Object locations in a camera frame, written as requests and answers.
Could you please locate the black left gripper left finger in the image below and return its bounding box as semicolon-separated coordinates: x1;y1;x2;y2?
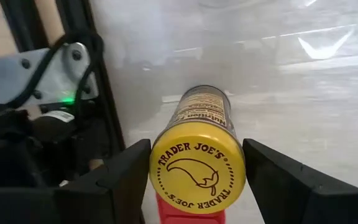
0;139;152;224

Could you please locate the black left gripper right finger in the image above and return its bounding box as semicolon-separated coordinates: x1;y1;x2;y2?
242;138;358;224

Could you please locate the yellow-lid spice jar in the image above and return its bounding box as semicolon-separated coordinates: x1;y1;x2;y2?
149;85;247;215

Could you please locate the black arm base cable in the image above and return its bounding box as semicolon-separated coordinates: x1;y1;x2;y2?
9;29;105;131

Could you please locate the grey metal bracket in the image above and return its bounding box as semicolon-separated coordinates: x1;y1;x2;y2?
0;42;99;110

